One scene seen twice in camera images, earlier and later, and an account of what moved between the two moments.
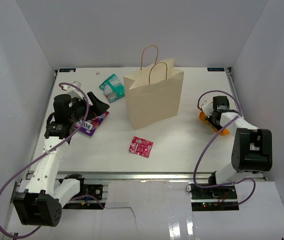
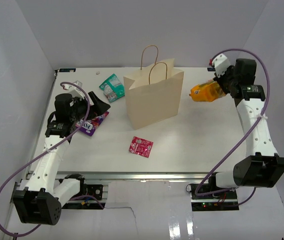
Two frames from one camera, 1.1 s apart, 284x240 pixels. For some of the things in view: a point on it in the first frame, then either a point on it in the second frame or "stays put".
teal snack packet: [113, 89] stays put
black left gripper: [98, 107] stays put
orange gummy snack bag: [225, 132] -> [207, 92]
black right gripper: [210, 119] -> [229, 71]
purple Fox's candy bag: [89, 126] stays put
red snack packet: [141, 146] stays put
